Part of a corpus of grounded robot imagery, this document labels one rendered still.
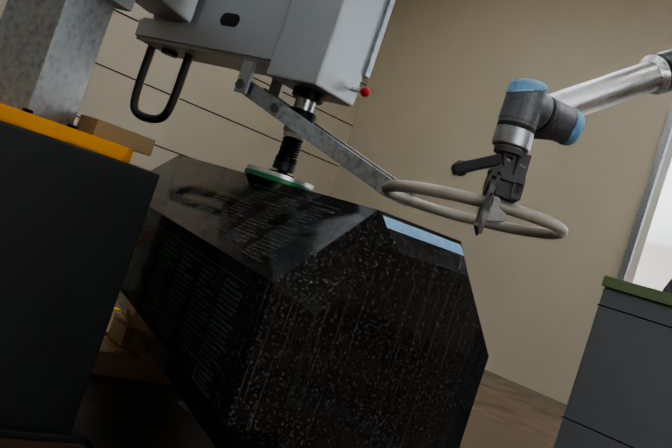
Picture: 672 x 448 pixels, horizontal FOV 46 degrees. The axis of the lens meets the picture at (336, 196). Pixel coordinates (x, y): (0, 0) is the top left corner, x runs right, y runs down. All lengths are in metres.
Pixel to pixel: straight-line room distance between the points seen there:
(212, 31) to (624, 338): 1.61
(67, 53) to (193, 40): 0.57
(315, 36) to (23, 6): 0.80
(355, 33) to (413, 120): 6.30
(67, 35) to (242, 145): 6.15
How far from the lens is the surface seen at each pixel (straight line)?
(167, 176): 2.72
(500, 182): 1.86
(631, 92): 2.32
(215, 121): 8.10
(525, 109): 1.88
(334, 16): 2.38
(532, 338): 7.33
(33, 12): 2.30
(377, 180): 2.18
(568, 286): 7.24
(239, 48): 2.57
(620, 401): 2.58
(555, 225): 1.97
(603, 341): 2.62
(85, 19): 2.31
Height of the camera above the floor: 0.74
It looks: 3 degrees up
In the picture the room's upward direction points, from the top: 19 degrees clockwise
